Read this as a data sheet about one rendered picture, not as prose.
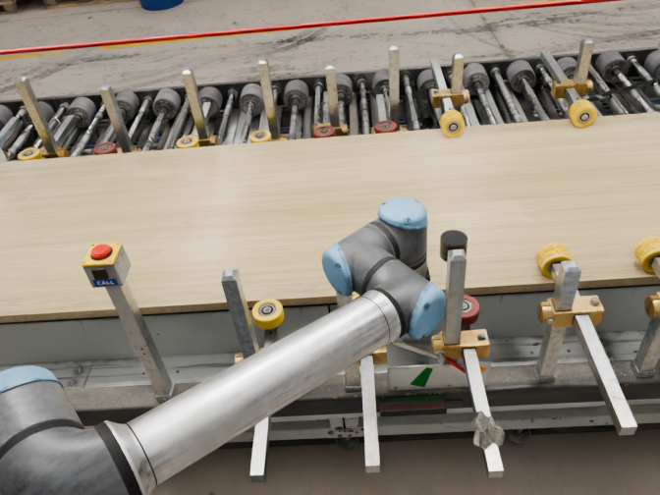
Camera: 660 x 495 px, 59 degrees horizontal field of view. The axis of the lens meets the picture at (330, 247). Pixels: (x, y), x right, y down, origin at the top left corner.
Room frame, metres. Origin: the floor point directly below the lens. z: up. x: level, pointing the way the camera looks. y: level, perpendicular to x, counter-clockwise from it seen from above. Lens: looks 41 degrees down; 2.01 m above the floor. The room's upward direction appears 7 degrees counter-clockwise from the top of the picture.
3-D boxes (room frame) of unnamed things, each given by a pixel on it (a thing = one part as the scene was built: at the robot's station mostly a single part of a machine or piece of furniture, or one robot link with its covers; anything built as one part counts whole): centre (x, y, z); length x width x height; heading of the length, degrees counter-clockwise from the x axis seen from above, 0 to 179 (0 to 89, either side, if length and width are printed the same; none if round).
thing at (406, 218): (0.84, -0.14, 1.29); 0.10 x 0.09 x 0.12; 125
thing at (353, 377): (0.93, -0.02, 0.92); 0.04 x 0.04 x 0.48; 85
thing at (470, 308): (0.99, -0.32, 0.85); 0.08 x 0.08 x 0.11
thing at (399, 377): (0.89, -0.24, 0.75); 0.26 x 0.01 x 0.10; 85
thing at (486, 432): (0.66, -0.29, 0.87); 0.09 x 0.07 x 0.02; 175
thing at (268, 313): (1.05, 0.18, 0.85); 0.08 x 0.08 x 0.11
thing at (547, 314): (0.89, -0.54, 0.95); 0.14 x 0.06 x 0.05; 85
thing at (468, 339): (0.92, -0.29, 0.85); 0.14 x 0.06 x 0.05; 85
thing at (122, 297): (0.98, 0.49, 0.93); 0.05 x 0.05 x 0.45; 85
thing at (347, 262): (0.77, -0.05, 1.30); 0.12 x 0.12 x 0.09; 35
